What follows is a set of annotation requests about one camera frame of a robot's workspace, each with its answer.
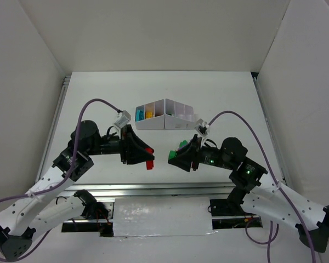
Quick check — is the small green lego brick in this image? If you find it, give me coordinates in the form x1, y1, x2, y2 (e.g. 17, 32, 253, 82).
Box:
168, 150, 177, 160

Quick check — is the small red lego brick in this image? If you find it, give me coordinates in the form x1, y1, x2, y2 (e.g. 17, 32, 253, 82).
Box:
145, 147, 155, 170

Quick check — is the teal frog flower lego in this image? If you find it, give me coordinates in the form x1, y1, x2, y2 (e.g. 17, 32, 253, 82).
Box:
135, 107, 144, 122

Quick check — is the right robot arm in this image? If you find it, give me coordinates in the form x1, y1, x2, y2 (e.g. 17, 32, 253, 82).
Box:
168, 135, 329, 253

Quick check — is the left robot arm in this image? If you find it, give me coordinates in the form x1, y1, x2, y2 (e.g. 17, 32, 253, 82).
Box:
0, 120, 155, 262

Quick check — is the purple and green lego piece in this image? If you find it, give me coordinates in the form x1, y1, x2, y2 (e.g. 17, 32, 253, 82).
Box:
177, 140, 191, 152

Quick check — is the white divided organizer bin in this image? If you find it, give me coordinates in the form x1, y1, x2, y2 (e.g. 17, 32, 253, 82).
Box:
135, 99, 196, 130

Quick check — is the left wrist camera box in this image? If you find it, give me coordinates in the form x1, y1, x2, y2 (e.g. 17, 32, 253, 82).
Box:
114, 111, 131, 129

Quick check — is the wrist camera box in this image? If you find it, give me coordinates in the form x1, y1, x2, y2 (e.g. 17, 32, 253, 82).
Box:
114, 111, 131, 129
194, 118, 210, 137

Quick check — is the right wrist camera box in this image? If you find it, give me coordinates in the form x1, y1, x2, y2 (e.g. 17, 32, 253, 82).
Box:
194, 118, 210, 137

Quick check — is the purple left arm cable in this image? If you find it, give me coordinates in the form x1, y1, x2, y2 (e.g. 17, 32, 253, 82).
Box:
0, 98, 121, 261

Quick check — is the aluminium frame rail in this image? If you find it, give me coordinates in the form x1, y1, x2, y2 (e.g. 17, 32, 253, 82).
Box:
37, 71, 289, 198

